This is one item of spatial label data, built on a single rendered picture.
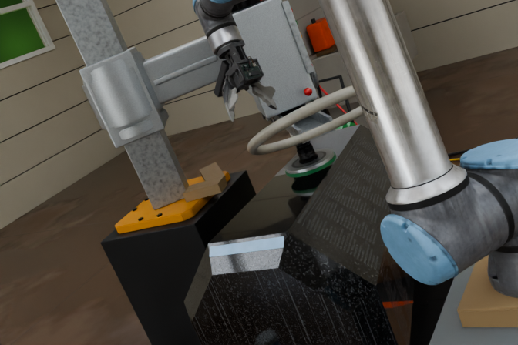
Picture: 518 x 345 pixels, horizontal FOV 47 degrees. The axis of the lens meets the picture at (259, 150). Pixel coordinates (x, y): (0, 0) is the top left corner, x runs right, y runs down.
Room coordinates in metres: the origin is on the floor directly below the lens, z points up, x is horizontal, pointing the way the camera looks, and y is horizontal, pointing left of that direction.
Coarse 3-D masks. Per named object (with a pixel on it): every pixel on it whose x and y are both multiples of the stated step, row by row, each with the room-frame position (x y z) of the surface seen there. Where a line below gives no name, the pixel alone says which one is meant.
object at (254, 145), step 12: (324, 96) 1.48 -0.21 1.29; (336, 96) 1.46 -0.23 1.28; (348, 96) 1.47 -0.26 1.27; (300, 108) 1.49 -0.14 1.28; (312, 108) 1.47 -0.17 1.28; (324, 108) 1.47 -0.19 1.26; (360, 108) 1.85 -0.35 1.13; (288, 120) 1.49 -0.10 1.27; (300, 120) 1.49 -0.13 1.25; (336, 120) 1.89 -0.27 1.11; (348, 120) 1.87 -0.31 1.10; (264, 132) 1.54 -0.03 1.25; (276, 132) 1.52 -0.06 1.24; (312, 132) 1.89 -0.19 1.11; (324, 132) 1.89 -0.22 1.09; (252, 144) 1.60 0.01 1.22; (276, 144) 1.83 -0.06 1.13; (288, 144) 1.85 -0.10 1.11
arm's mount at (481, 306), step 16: (480, 272) 1.12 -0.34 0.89; (480, 288) 1.06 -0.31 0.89; (464, 304) 1.02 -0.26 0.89; (480, 304) 1.00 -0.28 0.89; (496, 304) 0.98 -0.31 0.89; (512, 304) 0.96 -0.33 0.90; (464, 320) 1.01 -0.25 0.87; (480, 320) 0.99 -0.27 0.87; (496, 320) 0.98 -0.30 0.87; (512, 320) 0.96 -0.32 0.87
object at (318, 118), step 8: (304, 104) 2.28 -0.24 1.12; (320, 112) 2.02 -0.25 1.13; (304, 120) 2.20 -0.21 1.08; (312, 120) 2.15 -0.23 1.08; (320, 120) 2.05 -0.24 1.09; (328, 120) 1.90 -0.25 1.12; (288, 128) 2.09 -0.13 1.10; (296, 128) 1.93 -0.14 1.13; (304, 128) 2.08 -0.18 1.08; (312, 128) 2.03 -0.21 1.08
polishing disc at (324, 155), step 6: (318, 150) 2.41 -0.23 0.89; (324, 150) 2.38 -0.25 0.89; (330, 150) 2.35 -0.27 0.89; (318, 156) 2.33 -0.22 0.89; (324, 156) 2.30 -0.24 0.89; (330, 156) 2.27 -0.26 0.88; (288, 162) 2.41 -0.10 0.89; (294, 162) 2.38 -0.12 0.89; (312, 162) 2.28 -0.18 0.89; (318, 162) 2.25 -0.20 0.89; (324, 162) 2.25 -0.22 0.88; (288, 168) 2.34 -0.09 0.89; (294, 168) 2.31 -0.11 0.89; (300, 168) 2.28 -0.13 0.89; (306, 168) 2.25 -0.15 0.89; (312, 168) 2.24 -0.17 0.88
